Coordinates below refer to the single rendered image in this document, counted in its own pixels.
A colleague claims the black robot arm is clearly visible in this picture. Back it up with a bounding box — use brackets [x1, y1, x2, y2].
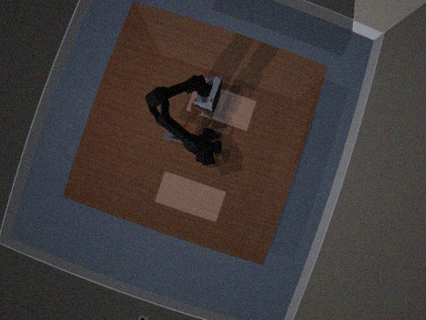
[145, 75, 222, 165]

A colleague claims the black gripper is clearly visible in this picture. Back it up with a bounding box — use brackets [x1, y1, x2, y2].
[196, 128, 215, 163]

